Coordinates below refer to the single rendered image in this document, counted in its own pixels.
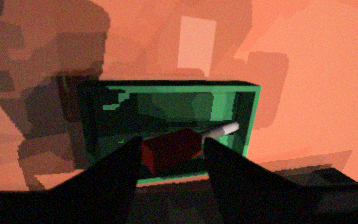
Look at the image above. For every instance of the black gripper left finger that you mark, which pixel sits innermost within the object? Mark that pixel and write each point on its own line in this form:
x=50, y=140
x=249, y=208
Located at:
x=101, y=194

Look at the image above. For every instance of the red-headed metal pin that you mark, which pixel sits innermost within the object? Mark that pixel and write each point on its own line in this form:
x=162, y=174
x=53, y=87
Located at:
x=168, y=150

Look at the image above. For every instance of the green tray floor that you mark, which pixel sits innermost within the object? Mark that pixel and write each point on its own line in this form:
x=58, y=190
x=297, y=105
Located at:
x=122, y=116

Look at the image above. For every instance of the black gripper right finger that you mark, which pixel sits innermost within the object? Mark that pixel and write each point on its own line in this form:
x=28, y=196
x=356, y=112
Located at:
x=247, y=193

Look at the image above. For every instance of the green tray walls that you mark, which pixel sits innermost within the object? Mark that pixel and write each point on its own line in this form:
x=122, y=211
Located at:
x=191, y=168

